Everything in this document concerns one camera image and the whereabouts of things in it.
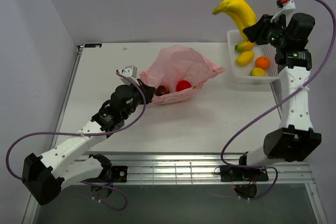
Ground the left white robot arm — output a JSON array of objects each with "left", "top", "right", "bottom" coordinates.
[{"left": 22, "top": 83, "right": 155, "bottom": 205}]

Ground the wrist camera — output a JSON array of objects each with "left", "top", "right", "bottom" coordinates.
[
  {"left": 270, "top": 0, "right": 296, "bottom": 23},
  {"left": 116, "top": 65, "right": 138, "bottom": 79}
]

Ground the green yellow fake mango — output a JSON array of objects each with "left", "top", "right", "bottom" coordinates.
[{"left": 234, "top": 41, "right": 255, "bottom": 52}]

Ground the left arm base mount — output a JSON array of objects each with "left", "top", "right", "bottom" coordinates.
[{"left": 87, "top": 154, "right": 128, "bottom": 183}]

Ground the aluminium frame rail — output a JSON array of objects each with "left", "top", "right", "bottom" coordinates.
[{"left": 73, "top": 152, "right": 313, "bottom": 186}]

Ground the white plastic basket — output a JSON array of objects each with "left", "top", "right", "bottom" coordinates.
[{"left": 227, "top": 30, "right": 279, "bottom": 84}]

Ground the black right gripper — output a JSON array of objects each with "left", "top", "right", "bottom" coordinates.
[{"left": 241, "top": 14, "right": 288, "bottom": 49}]

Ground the yellow fake banana bunch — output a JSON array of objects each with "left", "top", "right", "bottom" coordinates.
[{"left": 212, "top": 0, "right": 257, "bottom": 41}]

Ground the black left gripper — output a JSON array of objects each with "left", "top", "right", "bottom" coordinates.
[{"left": 122, "top": 79, "right": 155, "bottom": 120}]

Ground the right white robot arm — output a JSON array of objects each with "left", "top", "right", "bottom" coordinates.
[{"left": 237, "top": 13, "right": 321, "bottom": 180}]

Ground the fake orange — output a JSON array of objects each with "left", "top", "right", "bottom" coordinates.
[{"left": 255, "top": 56, "right": 271, "bottom": 70}]

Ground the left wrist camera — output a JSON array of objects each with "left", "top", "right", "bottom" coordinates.
[{"left": 116, "top": 65, "right": 138, "bottom": 79}]

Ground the pink plastic bag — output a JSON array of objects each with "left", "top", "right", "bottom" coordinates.
[{"left": 140, "top": 45, "right": 225, "bottom": 104}]

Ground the fake lemon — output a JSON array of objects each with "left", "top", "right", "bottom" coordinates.
[{"left": 250, "top": 67, "right": 266, "bottom": 77}]

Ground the red fake apple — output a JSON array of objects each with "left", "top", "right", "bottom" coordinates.
[{"left": 176, "top": 80, "right": 192, "bottom": 92}]

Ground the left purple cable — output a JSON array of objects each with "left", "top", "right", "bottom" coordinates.
[{"left": 5, "top": 73, "right": 147, "bottom": 211}]

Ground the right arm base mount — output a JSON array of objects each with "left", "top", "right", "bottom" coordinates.
[{"left": 214, "top": 165, "right": 269, "bottom": 182}]

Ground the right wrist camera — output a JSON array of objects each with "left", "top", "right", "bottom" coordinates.
[{"left": 270, "top": 0, "right": 296, "bottom": 23}]

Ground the dark red fake fruit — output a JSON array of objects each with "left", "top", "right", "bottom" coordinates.
[{"left": 155, "top": 85, "right": 170, "bottom": 97}]

